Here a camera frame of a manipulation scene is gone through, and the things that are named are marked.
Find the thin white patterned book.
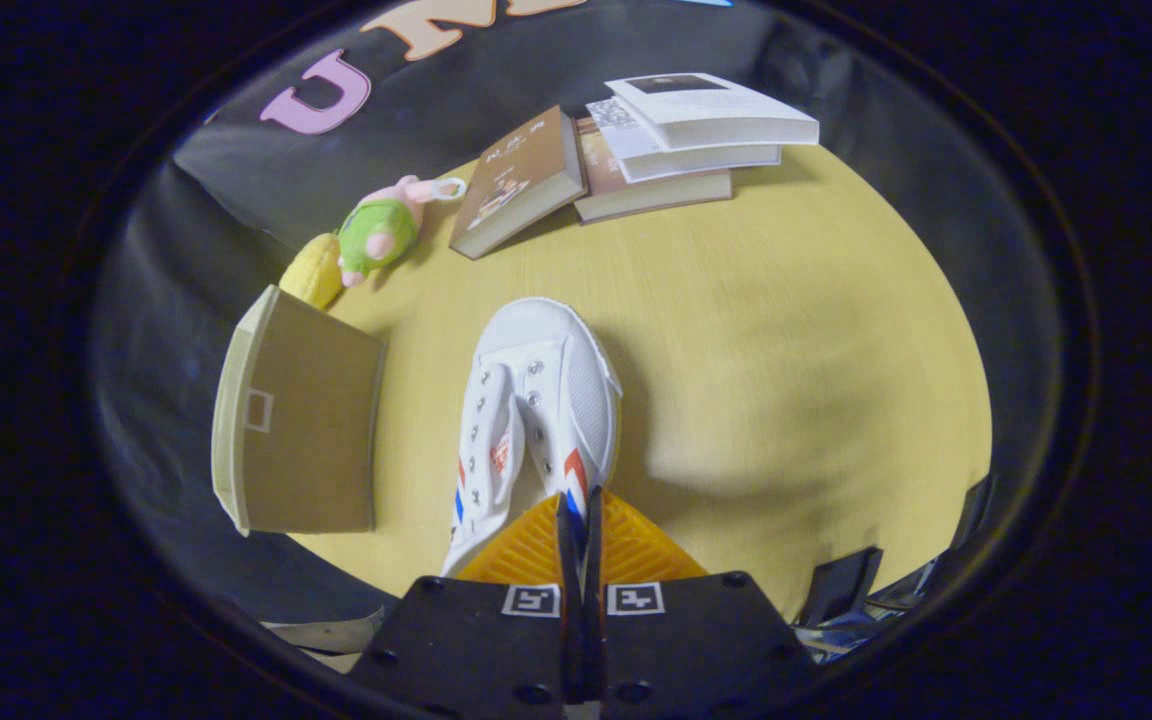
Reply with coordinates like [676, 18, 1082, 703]
[586, 97, 783, 185]

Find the tan cardboard storage box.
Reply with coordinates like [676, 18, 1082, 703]
[211, 285, 388, 538]

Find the yellow corn toy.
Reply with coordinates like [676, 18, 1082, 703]
[279, 232, 345, 312]

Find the white canvas shoe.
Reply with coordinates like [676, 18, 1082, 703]
[441, 297, 625, 579]

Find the thick white book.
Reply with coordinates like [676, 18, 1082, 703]
[604, 72, 821, 152]

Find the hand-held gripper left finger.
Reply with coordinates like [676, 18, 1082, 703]
[348, 490, 583, 717]

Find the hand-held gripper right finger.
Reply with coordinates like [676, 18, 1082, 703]
[584, 488, 817, 717]

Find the black object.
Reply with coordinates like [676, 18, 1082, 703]
[801, 546, 884, 628]

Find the brown cover book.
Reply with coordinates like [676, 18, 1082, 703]
[449, 106, 589, 261]

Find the pink and green plush toy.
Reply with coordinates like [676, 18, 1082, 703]
[337, 175, 468, 289]

